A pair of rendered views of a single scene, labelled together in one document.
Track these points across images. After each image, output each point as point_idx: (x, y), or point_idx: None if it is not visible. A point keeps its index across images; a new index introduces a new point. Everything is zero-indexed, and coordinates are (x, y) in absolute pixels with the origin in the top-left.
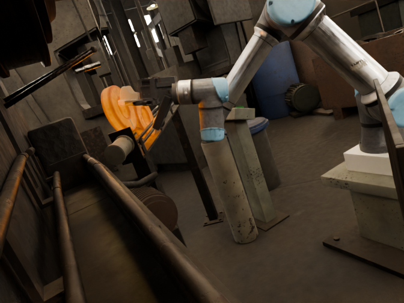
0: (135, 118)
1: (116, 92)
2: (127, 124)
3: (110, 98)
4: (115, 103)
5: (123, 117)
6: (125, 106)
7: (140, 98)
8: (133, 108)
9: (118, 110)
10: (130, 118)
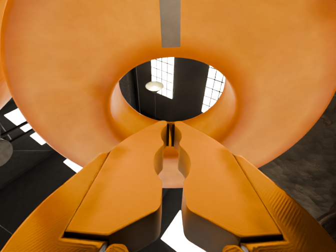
0: (29, 25)
1: (171, 174)
2: (271, 7)
3: (266, 162)
4: (245, 147)
5: (262, 75)
6: (113, 113)
7: (134, 251)
8: (2, 93)
9: (270, 120)
10: (145, 42)
